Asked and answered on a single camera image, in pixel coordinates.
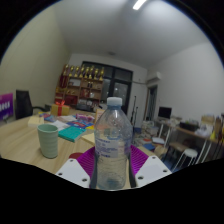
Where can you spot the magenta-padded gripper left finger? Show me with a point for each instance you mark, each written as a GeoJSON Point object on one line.
{"type": "Point", "coordinates": [74, 171]}

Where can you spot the black office chair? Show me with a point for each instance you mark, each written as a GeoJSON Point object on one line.
{"type": "Point", "coordinates": [23, 105]}

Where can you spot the teal book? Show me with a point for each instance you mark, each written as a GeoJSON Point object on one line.
{"type": "Point", "coordinates": [71, 133]}

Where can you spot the yellow gift box red ribbon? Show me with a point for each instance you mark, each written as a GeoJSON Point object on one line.
{"type": "Point", "coordinates": [60, 109]}

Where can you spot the clear plastic water bottle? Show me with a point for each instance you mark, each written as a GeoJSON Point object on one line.
{"type": "Point", "coordinates": [113, 146]}

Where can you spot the pink packet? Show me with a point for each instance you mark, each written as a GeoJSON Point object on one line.
{"type": "Point", "coordinates": [84, 117]}

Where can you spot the cluttered wooden side desk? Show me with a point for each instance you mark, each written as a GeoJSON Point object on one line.
{"type": "Point", "coordinates": [196, 133]}

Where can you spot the pale yellow notepad block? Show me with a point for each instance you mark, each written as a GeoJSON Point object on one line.
{"type": "Point", "coordinates": [35, 120]}

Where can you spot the yellow notebook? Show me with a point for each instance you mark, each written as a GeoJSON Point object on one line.
{"type": "Point", "coordinates": [90, 138]}

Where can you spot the ceiling tube light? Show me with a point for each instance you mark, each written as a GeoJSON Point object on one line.
{"type": "Point", "coordinates": [139, 4]}

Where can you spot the blue and red book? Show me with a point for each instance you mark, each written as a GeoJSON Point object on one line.
{"type": "Point", "coordinates": [80, 124]}

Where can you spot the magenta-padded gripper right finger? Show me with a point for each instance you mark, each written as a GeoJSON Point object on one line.
{"type": "Point", "coordinates": [151, 170]}

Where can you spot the white round stool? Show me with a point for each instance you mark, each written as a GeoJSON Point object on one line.
{"type": "Point", "coordinates": [188, 155]}

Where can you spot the wooden shelf unit with trophies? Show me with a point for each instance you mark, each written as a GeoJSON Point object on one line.
{"type": "Point", "coordinates": [80, 90]}

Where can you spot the black computer monitor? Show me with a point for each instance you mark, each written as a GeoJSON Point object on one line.
{"type": "Point", "coordinates": [164, 112]}

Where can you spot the white wall air conditioner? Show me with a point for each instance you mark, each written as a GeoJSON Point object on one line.
{"type": "Point", "coordinates": [153, 77]}

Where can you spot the white paper sheet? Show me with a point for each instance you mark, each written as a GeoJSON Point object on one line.
{"type": "Point", "coordinates": [60, 125]}

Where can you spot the black tripod stand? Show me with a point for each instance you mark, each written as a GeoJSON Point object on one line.
{"type": "Point", "coordinates": [134, 111]}

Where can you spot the pale green ribbed cup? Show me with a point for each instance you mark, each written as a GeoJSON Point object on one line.
{"type": "Point", "coordinates": [48, 140]}

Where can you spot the dark glass door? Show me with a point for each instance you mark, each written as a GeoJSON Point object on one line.
{"type": "Point", "coordinates": [116, 86]}

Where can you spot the purple sign board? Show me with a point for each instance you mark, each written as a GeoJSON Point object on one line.
{"type": "Point", "coordinates": [6, 106]}

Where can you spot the flat round red coaster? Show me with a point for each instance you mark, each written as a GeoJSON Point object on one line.
{"type": "Point", "coordinates": [75, 155]}

